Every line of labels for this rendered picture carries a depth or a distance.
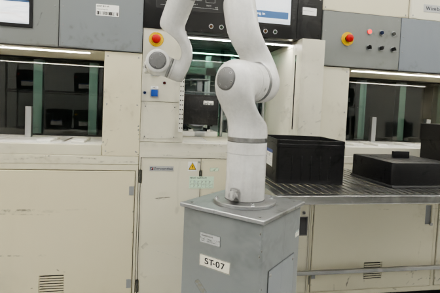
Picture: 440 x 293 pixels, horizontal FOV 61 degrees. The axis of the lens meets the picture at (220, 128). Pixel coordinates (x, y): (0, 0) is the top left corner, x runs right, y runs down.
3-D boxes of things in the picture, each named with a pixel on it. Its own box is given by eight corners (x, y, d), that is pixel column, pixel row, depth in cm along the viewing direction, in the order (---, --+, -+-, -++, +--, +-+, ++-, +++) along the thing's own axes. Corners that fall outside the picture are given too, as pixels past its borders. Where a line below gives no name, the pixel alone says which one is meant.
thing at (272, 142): (260, 171, 172) (262, 134, 172) (318, 172, 175) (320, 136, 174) (275, 183, 145) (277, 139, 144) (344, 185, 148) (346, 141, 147)
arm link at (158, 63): (173, 59, 145) (150, 50, 143) (175, 55, 132) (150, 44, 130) (165, 79, 145) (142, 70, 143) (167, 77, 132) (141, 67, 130)
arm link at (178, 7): (214, 5, 135) (183, 80, 146) (172, -14, 132) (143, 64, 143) (215, 8, 127) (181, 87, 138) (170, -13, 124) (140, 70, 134)
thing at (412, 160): (391, 188, 145) (393, 155, 144) (349, 174, 173) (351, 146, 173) (455, 188, 151) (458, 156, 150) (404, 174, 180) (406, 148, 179)
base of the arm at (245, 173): (256, 214, 101) (260, 146, 100) (200, 201, 111) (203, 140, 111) (285, 201, 117) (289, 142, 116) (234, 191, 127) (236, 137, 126)
